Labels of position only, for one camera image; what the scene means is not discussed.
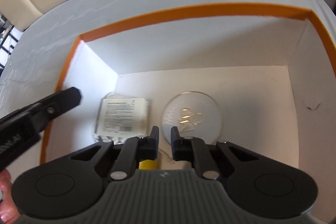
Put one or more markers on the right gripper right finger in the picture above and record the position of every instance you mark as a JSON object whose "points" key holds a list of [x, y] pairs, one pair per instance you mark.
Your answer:
{"points": [[195, 151]]}

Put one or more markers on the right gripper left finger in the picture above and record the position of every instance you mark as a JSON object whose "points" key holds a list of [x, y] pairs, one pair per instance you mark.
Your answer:
{"points": [[134, 151]]}

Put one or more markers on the yellow cap bottle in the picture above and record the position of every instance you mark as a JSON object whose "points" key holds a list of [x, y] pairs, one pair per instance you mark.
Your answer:
{"points": [[148, 165]]}

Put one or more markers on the round white compact case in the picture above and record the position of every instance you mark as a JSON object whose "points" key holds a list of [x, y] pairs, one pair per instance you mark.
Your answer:
{"points": [[195, 114]]}

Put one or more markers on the white drawstring pouch with label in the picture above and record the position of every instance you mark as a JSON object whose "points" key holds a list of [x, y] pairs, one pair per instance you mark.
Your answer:
{"points": [[120, 118]]}

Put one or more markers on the person's left hand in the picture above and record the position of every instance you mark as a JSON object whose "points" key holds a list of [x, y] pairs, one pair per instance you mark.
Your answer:
{"points": [[9, 212]]}

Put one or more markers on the white bed sheet mattress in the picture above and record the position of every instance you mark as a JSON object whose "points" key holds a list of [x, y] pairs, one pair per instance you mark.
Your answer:
{"points": [[33, 69]]}

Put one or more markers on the left black shelf nightstand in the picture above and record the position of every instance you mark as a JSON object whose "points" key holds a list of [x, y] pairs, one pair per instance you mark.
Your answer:
{"points": [[9, 37]]}

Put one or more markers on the orange cardboard storage box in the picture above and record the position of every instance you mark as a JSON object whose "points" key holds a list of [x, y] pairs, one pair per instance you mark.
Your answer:
{"points": [[270, 68]]}

